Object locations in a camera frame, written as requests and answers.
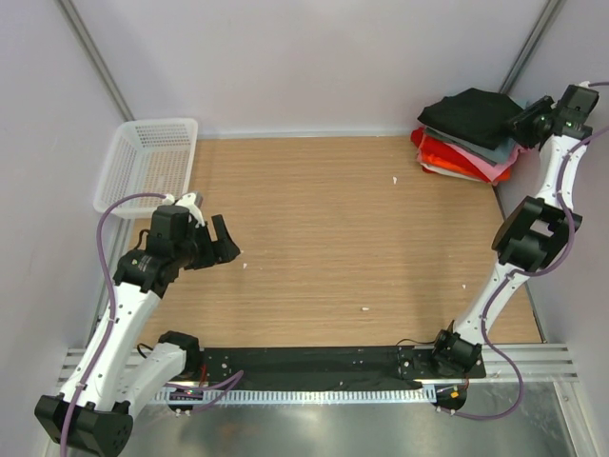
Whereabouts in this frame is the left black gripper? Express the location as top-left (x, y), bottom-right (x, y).
top-left (173, 214), bottom-right (239, 269)

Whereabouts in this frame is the black t shirt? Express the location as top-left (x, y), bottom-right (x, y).
top-left (418, 88), bottom-right (523, 149)

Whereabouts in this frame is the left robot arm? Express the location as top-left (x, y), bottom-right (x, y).
top-left (34, 204), bottom-right (241, 456)

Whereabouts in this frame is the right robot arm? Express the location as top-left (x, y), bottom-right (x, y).
top-left (426, 82), bottom-right (599, 378)

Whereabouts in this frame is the folded teal t shirt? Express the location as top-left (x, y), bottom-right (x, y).
top-left (466, 89), bottom-right (527, 164)

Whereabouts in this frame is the folded grey t shirt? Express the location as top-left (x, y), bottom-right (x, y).
top-left (423, 127), bottom-right (497, 166)

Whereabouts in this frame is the folded pink t shirt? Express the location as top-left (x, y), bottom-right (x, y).
top-left (447, 140), bottom-right (529, 182)

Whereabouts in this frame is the white plastic basket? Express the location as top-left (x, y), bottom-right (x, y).
top-left (93, 118), bottom-right (198, 219)

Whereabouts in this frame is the folded white t shirt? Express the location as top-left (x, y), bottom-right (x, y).
top-left (421, 163), bottom-right (483, 183)

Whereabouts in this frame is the folded red t shirt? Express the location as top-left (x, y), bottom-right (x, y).
top-left (410, 128), bottom-right (465, 166)

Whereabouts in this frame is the folded orange t shirt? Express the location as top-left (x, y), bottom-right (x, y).
top-left (417, 153), bottom-right (512, 185)

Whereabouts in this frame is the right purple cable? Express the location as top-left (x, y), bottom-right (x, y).
top-left (437, 80), bottom-right (609, 421)

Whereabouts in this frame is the purple cable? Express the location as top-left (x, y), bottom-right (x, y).
top-left (58, 191), bottom-right (245, 457)
top-left (437, 80), bottom-right (609, 421)

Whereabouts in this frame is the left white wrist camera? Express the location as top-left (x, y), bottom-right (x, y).
top-left (162, 191), bottom-right (206, 227)

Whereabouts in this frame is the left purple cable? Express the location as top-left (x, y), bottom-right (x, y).
top-left (58, 191), bottom-right (245, 457)

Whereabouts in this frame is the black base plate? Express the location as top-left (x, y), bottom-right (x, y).
top-left (202, 346), bottom-right (486, 392)

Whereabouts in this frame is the white slotted cable duct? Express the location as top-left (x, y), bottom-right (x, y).
top-left (148, 386), bottom-right (437, 407)

